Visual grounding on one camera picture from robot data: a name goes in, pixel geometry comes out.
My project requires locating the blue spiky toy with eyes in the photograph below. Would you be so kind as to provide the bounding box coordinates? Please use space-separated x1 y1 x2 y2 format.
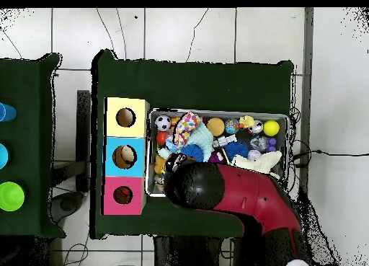
180 143 205 162

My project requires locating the large multicoloured patterned cloth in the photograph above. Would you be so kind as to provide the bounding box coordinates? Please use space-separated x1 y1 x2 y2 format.
174 112 202 148

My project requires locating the orange striped tiger plush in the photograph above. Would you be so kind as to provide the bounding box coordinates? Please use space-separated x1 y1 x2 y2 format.
114 186 133 204

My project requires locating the wooden box with three holes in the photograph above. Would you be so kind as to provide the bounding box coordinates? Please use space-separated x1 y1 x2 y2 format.
100 97 151 216

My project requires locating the small red ball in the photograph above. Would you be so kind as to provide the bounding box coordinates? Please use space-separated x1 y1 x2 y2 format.
155 131 169 146

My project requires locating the mint green waffle cloth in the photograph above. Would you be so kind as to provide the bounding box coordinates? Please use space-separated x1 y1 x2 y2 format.
157 123 215 162

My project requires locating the black and white soccer ball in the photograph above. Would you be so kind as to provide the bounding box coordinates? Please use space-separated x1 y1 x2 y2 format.
154 115 172 132

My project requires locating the orange foam ball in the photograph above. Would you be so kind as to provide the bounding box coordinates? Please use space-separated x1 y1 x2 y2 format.
206 117 226 138

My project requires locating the blue spiky ball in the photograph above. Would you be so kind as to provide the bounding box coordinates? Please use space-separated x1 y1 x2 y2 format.
223 141 249 161

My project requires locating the yellow plush toy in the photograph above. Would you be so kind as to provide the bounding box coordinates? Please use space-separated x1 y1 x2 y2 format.
238 115 255 130

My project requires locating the dark green table cloth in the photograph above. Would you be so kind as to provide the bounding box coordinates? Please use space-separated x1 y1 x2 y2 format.
89 49 295 244

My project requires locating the cream waffle cloth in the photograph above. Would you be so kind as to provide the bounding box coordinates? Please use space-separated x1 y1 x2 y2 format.
231 150 283 174

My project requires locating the yellow tennis ball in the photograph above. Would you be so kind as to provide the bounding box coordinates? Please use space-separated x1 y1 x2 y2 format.
262 120 280 137

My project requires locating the green cloth covered side table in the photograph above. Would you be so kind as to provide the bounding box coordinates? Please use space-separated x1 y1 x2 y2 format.
0 53 67 239

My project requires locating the green cup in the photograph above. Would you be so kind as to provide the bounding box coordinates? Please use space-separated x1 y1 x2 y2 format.
0 181 26 212

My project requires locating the blue cup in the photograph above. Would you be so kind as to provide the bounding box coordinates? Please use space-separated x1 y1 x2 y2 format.
0 102 17 123
0 143 10 170

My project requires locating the shallow wire mesh bin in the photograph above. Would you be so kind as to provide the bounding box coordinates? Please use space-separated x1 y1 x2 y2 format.
145 105 290 198

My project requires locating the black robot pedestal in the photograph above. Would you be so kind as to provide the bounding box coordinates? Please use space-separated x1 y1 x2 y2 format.
154 235 231 266

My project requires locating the black power cable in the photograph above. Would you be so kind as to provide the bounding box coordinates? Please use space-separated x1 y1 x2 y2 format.
292 148 369 161

